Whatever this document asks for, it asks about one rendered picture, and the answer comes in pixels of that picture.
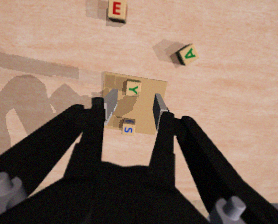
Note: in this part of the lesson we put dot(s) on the tan flat mat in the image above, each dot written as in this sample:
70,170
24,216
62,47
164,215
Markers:
129,107

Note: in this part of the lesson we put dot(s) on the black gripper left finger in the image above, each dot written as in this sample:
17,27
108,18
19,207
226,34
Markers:
25,165

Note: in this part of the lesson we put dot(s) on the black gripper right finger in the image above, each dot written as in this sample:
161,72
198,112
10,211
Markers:
226,196

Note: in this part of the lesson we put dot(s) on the wooden letter block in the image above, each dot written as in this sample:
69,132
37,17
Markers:
187,54
117,11
128,127
133,88

